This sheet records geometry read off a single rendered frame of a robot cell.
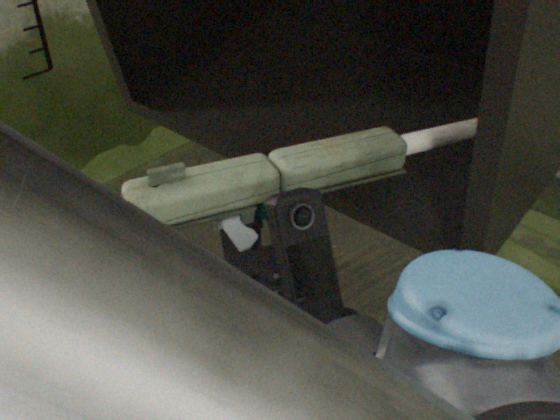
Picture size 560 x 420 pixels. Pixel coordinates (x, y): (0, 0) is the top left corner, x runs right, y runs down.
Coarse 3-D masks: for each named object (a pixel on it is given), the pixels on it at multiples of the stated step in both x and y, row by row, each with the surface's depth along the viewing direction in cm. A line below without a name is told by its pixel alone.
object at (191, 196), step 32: (384, 128) 67; (448, 128) 70; (224, 160) 61; (256, 160) 61; (288, 160) 61; (320, 160) 62; (352, 160) 63; (384, 160) 65; (128, 192) 56; (160, 192) 56; (192, 192) 57; (224, 192) 58; (256, 192) 60; (320, 192) 64; (192, 224) 59; (256, 224) 64
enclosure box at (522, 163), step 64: (128, 0) 88; (192, 0) 97; (256, 0) 108; (320, 0) 102; (384, 0) 93; (448, 0) 86; (512, 0) 43; (128, 64) 92; (192, 64) 102; (256, 64) 100; (320, 64) 97; (384, 64) 95; (448, 64) 93; (512, 64) 46; (192, 128) 86; (256, 128) 88; (320, 128) 86; (512, 128) 52; (384, 192) 75; (448, 192) 74; (512, 192) 61
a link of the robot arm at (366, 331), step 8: (336, 320) 48; (344, 320) 48; (352, 320) 48; (360, 320) 48; (368, 320) 49; (376, 320) 50; (336, 328) 47; (344, 328) 47; (352, 328) 47; (360, 328) 48; (368, 328) 48; (376, 328) 48; (352, 336) 47; (360, 336) 47; (368, 336) 47; (376, 336) 47; (360, 344) 46; (368, 344) 46; (376, 344) 46
